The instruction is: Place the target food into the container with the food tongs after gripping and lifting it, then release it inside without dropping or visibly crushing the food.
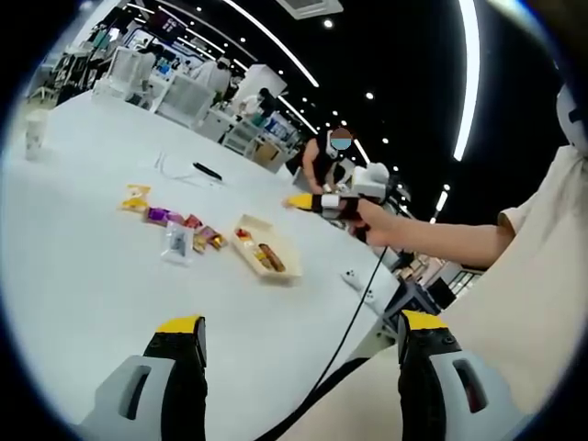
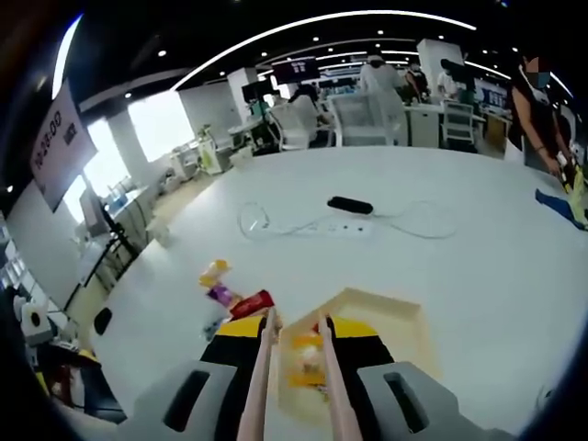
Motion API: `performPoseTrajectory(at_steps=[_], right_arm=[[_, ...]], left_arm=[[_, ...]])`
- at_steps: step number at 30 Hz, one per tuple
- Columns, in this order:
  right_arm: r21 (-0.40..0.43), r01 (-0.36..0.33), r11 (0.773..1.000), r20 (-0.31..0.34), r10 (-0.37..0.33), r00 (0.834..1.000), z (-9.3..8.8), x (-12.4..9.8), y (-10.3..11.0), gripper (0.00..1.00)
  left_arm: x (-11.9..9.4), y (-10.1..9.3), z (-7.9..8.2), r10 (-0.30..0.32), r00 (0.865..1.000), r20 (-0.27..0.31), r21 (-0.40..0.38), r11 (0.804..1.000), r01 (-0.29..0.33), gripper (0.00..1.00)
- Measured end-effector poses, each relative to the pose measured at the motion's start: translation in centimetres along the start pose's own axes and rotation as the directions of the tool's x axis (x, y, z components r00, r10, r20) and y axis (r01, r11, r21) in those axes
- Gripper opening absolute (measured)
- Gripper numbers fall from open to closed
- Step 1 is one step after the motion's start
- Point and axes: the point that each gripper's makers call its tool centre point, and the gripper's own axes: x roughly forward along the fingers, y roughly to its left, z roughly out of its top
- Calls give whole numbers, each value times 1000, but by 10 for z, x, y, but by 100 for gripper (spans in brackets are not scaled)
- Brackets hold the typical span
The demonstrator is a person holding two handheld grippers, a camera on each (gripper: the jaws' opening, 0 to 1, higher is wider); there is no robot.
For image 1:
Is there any clear silver food packet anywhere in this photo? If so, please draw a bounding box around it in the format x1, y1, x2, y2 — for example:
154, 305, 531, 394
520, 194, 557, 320
160, 220, 195, 266

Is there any white chest-worn headset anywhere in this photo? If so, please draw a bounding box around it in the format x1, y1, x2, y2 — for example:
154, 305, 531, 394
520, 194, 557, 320
555, 85, 588, 153

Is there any purple food packet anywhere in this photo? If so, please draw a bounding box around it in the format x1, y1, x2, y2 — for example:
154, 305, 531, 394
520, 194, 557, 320
145, 206, 187, 229

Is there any ceiling air conditioner unit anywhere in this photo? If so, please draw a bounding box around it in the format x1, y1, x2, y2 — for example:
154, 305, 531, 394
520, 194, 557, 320
275, 0, 345, 19

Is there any yellow-ended clear food packet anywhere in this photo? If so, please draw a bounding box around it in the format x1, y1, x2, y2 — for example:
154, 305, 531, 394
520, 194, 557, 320
120, 183, 153, 214
243, 238, 267, 266

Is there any brown cardboard box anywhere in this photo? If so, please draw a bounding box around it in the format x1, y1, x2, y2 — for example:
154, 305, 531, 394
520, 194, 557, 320
251, 140, 287, 174

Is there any dark hanging sign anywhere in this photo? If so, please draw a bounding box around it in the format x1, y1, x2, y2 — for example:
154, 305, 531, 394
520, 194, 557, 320
151, 8, 188, 37

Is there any cream rectangular container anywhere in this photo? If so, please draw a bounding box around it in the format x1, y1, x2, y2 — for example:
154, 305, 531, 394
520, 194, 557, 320
229, 213, 303, 280

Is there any white paper cup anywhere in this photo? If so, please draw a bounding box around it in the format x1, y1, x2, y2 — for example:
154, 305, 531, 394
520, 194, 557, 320
24, 109, 48, 161

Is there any white square pillar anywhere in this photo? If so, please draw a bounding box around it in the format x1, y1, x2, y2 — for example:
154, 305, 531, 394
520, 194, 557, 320
238, 63, 288, 109

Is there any person's right hand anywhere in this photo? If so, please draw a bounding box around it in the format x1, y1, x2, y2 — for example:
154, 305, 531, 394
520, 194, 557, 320
347, 200, 406, 250

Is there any black oblong device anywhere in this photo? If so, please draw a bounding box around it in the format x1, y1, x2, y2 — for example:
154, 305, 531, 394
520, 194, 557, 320
192, 161, 224, 181

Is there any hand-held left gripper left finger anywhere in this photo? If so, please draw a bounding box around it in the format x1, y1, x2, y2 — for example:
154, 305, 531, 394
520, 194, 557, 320
79, 314, 209, 441

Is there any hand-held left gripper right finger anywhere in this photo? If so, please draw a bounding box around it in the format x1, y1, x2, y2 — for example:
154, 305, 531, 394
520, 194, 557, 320
397, 310, 530, 441

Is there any grey box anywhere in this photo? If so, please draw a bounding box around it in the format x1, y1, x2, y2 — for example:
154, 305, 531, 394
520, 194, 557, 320
291, 169, 318, 193

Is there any long ceiling strip light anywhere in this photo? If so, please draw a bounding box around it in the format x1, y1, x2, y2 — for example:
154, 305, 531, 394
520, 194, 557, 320
452, 0, 481, 163
222, 0, 321, 88

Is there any white mesh office chair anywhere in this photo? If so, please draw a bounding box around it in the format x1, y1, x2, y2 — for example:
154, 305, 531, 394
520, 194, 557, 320
108, 45, 149, 100
159, 73, 216, 129

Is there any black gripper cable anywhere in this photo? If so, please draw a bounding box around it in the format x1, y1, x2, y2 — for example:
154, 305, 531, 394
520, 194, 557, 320
268, 243, 385, 441

